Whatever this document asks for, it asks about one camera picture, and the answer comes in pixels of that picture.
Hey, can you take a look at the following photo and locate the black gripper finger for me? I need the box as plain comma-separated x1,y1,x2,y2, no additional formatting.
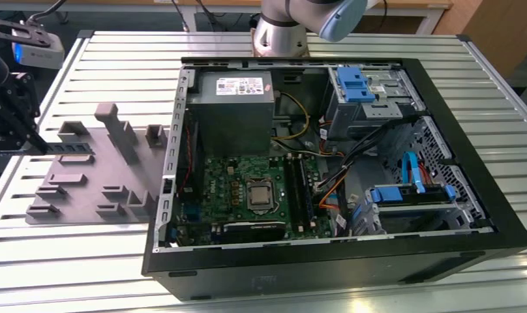
0,109,50,156

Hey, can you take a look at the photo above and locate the blue RAM stick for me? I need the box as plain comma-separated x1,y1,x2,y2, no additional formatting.
44,142,94,156

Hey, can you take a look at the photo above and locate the black RAM slot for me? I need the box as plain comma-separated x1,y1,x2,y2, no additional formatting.
286,155,303,231

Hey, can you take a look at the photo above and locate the grey parts rack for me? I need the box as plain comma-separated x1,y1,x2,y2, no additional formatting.
24,102,168,226

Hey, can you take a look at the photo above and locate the grey power supply unit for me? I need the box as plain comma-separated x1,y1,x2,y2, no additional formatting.
187,70,277,157

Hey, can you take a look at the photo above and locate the green motherboard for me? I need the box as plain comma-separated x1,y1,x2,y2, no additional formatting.
179,155,334,244

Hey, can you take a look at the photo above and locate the metal CPU socket cover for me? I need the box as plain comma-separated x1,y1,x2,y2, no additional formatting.
245,177,277,215

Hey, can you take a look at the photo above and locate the silver CPU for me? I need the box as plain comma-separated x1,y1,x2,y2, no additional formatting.
250,186,271,203

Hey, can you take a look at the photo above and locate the black graphics card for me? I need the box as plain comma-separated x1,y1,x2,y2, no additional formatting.
222,220,286,244

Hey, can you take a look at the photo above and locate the blue drive latch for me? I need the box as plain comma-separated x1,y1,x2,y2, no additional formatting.
337,67,378,102

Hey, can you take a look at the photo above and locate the metal drive cage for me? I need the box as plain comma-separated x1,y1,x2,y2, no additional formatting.
326,67,426,138

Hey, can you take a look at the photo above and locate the black open PC case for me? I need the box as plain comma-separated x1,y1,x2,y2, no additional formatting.
140,55,527,303

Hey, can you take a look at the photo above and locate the hard disk in blue carrier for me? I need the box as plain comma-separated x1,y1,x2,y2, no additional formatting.
370,184,460,205

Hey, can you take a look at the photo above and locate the metal disk bay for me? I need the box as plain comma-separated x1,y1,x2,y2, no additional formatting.
349,187,485,235

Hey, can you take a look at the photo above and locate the wooden cabinet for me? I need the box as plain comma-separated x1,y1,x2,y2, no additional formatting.
433,0,527,79

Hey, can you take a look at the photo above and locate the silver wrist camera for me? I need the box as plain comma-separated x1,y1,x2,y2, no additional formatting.
11,28,67,70

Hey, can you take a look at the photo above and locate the yellow wire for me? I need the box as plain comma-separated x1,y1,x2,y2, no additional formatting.
271,93,311,141

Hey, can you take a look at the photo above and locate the orange wire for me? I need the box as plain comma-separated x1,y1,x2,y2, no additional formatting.
319,177,349,209

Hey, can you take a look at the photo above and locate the blue flat wire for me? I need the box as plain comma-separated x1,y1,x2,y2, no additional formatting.
401,151,426,193

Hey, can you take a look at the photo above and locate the red wire bundle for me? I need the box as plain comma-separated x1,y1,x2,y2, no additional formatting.
418,162,435,187

